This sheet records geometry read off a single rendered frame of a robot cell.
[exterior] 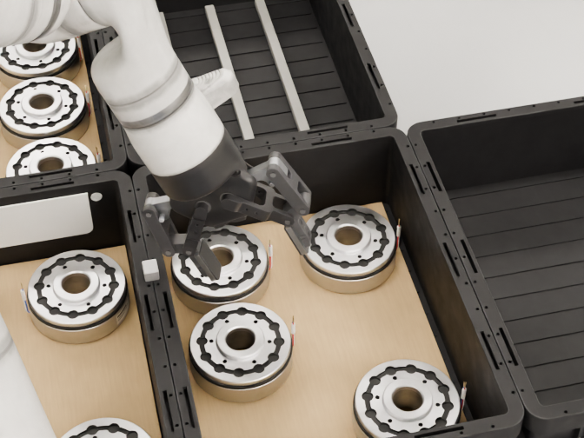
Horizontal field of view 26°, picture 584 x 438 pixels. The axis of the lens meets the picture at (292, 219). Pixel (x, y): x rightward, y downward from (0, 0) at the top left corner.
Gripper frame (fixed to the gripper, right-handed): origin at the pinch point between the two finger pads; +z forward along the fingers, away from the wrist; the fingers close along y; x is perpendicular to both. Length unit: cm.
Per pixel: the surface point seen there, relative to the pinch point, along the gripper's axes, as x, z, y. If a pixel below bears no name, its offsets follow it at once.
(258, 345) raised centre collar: 0.1, 10.7, -5.4
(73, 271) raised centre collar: 8.1, 1.2, -23.2
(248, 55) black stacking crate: 50, 7, -11
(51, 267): 9.2, 0.6, -25.8
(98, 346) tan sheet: 1.8, 6.6, -21.9
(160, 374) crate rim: -9.3, 2.3, -10.1
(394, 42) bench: 71, 26, 1
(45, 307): 3.8, 1.3, -25.5
